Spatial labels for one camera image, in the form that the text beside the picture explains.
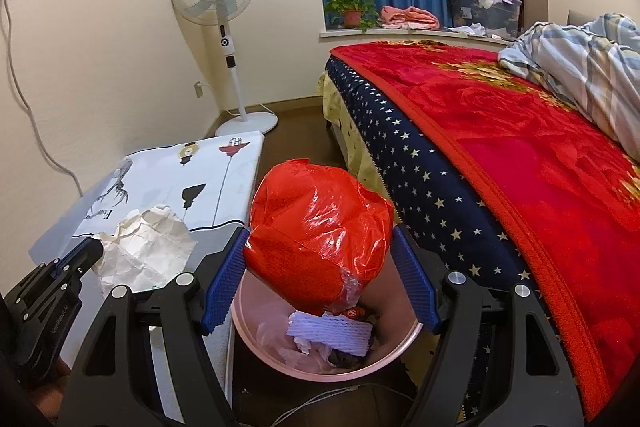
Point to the red plastic bag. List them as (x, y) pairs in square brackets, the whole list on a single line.
[(318, 237)]

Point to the red black snack packet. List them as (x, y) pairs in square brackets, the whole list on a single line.
[(361, 314)]

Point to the navy star bedsheet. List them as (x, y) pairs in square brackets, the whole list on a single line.
[(434, 201)]

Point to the striped blue grey quilt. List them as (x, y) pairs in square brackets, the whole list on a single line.
[(593, 68)]

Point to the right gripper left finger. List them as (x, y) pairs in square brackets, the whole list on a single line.
[(113, 381)]

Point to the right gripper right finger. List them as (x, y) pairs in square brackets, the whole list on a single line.
[(497, 361)]

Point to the white tissue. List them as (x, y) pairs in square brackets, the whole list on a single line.
[(307, 346)]

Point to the pink plastic trash bin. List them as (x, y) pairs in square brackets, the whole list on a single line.
[(262, 319)]

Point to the white printed table cover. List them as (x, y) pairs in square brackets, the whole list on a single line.
[(206, 183)]

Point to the yellow star bed skirt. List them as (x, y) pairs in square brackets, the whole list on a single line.
[(344, 111)]

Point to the grey storage bin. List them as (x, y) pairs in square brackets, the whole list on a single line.
[(498, 17)]

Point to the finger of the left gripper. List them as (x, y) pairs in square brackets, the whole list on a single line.
[(79, 259), (67, 277)]

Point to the purple foam net sheet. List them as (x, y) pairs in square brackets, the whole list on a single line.
[(335, 331)]

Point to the potted green plant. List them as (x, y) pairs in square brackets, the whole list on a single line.
[(352, 14)]

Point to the pink folded cloth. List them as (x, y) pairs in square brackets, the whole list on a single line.
[(411, 18)]

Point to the left hand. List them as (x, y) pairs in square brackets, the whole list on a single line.
[(48, 397)]

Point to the printed paper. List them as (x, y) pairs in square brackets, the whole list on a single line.
[(147, 250)]

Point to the red floral blanket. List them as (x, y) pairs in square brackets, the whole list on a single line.
[(565, 194)]

